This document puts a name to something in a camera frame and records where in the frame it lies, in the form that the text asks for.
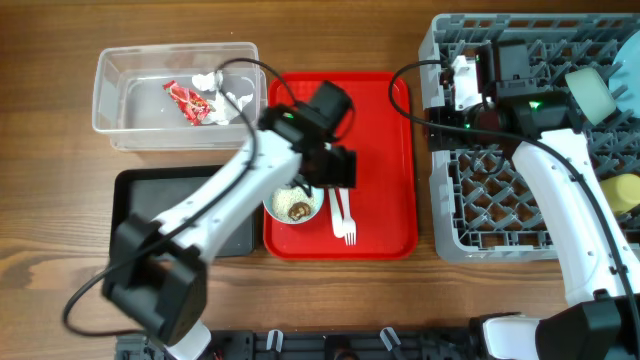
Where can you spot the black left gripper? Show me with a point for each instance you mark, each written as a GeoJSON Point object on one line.
{"type": "Point", "coordinates": [342, 171]}

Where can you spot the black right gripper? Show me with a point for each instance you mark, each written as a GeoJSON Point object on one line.
{"type": "Point", "coordinates": [446, 139]}

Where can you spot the brown food piece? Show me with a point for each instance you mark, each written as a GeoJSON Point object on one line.
{"type": "Point", "coordinates": [299, 210]}

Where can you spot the white rice leftovers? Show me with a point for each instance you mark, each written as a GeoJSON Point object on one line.
{"type": "Point", "coordinates": [283, 199]}

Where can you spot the light blue rice bowl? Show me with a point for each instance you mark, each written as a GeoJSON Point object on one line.
{"type": "Point", "coordinates": [316, 192]}

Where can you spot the mint green bowl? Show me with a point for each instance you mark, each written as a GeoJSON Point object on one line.
{"type": "Point", "coordinates": [591, 94]}

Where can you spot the white napkin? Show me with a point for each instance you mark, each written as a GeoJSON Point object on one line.
{"type": "Point", "coordinates": [223, 108]}

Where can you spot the red snack wrapper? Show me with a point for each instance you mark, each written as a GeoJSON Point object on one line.
{"type": "Point", "coordinates": [194, 108]}

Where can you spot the yellow plastic cup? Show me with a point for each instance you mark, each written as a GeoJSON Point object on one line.
{"type": "Point", "coordinates": [621, 192]}

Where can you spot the light blue plate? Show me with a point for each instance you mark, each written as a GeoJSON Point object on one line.
{"type": "Point", "coordinates": [624, 83]}

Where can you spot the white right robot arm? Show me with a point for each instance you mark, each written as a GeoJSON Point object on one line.
{"type": "Point", "coordinates": [510, 133]}

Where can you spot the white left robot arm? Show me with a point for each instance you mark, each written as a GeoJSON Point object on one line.
{"type": "Point", "coordinates": [158, 269]}

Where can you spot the grey dishwasher rack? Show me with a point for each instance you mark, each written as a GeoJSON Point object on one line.
{"type": "Point", "coordinates": [482, 208]}

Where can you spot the black food waste tray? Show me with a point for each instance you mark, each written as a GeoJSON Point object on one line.
{"type": "Point", "coordinates": [148, 192]}

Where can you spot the clear plastic waste bin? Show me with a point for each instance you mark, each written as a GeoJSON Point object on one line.
{"type": "Point", "coordinates": [132, 109]}

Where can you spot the white plastic fork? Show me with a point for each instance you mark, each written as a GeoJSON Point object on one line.
{"type": "Point", "coordinates": [349, 225]}

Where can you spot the white plastic spoon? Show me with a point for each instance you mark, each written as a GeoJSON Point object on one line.
{"type": "Point", "coordinates": [336, 216]}

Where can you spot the red serving tray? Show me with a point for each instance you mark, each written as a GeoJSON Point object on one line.
{"type": "Point", "coordinates": [383, 202]}

